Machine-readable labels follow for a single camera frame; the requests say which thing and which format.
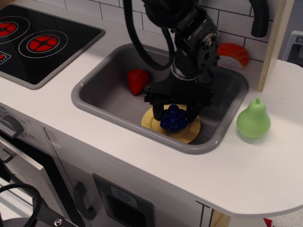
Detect black braided cable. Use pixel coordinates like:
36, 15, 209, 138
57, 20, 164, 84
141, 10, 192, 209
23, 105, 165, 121
0, 183, 42, 227

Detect grey toy sink basin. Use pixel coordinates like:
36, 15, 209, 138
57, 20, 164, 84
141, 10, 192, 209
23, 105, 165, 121
71, 44, 249, 155

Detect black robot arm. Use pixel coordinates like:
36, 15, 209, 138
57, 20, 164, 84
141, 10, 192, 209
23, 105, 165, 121
144, 0, 219, 122

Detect salmon sushi toy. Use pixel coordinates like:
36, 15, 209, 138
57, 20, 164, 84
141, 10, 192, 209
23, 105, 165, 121
217, 43, 250, 70

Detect blue toy blueberries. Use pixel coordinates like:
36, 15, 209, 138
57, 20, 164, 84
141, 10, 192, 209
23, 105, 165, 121
160, 104, 188, 132

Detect black toy stove top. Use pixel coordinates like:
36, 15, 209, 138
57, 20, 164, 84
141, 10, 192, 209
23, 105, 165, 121
0, 4, 105, 90

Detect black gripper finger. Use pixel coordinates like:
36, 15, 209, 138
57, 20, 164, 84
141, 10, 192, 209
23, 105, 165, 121
152, 101, 164, 121
186, 105, 203, 123

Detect green toy pear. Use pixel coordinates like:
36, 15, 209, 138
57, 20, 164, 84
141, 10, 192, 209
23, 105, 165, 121
237, 96, 271, 139

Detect wooden side panel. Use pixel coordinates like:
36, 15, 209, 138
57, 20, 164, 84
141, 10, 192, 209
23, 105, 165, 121
257, 0, 294, 92

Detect yellow toy plate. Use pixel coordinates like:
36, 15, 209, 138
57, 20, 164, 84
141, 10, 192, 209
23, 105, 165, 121
141, 105, 201, 144

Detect red toy strawberry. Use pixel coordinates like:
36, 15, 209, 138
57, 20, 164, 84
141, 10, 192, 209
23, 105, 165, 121
127, 69, 150, 96

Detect dark grey toy faucet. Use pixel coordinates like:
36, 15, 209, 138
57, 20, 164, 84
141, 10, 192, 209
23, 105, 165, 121
249, 0, 269, 38

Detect grey oven door handle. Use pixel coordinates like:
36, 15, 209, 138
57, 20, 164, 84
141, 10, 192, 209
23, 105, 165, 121
0, 148, 15, 163

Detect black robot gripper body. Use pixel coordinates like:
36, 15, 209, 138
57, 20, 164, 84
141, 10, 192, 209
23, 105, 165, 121
144, 72, 215, 109

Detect grey oven knob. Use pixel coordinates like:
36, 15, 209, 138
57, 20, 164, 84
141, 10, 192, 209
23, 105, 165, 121
0, 115, 24, 139

